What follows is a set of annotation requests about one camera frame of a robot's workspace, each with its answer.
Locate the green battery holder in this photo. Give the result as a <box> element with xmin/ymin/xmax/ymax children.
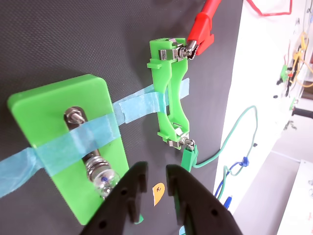
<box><xmin>146</xmin><ymin>38</ymin><xmax>196</xmax><ymax>150</ymax></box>

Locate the green bulb holder board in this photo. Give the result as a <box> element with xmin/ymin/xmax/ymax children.
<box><xmin>6</xmin><ymin>74</ymin><xmax>130</xmax><ymax>226</ymax></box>

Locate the small glass light bulb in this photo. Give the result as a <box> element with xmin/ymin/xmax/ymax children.
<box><xmin>85</xmin><ymin>156</ymin><xmax>121</xmax><ymax>200</ymax></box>

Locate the red wire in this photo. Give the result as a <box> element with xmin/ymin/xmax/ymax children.
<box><xmin>245</xmin><ymin>0</ymin><xmax>293</xmax><ymax>17</ymax></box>

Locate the blue alligator clip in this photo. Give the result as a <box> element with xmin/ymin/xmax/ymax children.
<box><xmin>222</xmin><ymin>194</ymin><xmax>233</xmax><ymax>212</ymax></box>

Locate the red alligator clip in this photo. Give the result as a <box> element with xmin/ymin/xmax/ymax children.
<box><xmin>182</xmin><ymin>0</ymin><xmax>222</xmax><ymax>61</ymax></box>

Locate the orange sticker lightning mark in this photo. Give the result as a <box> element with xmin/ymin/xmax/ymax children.
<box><xmin>152</xmin><ymin>183</ymin><xmax>165</xmax><ymax>207</ymax></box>

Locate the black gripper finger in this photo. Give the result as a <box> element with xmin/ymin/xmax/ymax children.
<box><xmin>165</xmin><ymin>164</ymin><xmax>245</xmax><ymax>235</ymax></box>
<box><xmin>79</xmin><ymin>161</ymin><xmax>149</xmax><ymax>235</ymax></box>

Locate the dark grey work mat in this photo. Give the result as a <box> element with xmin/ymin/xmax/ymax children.
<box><xmin>0</xmin><ymin>0</ymin><xmax>245</xmax><ymax>235</ymax></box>

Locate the blue wire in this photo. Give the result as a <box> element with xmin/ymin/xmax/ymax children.
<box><xmin>214</xmin><ymin>156</ymin><xmax>250</xmax><ymax>197</ymax></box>

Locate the green wire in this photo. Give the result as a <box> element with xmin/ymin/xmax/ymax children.
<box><xmin>192</xmin><ymin>105</ymin><xmax>259</xmax><ymax>201</ymax></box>

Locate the black bar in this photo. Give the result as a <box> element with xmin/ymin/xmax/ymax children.
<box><xmin>292</xmin><ymin>107</ymin><xmax>313</xmax><ymax>118</ymax></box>

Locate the yellow wire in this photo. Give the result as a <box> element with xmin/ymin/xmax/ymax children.
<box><xmin>292</xmin><ymin>31</ymin><xmax>313</xmax><ymax>88</ymax></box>

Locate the long blue masking tape strip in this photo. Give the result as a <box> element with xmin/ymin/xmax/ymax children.
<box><xmin>0</xmin><ymin>84</ymin><xmax>157</xmax><ymax>199</ymax></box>

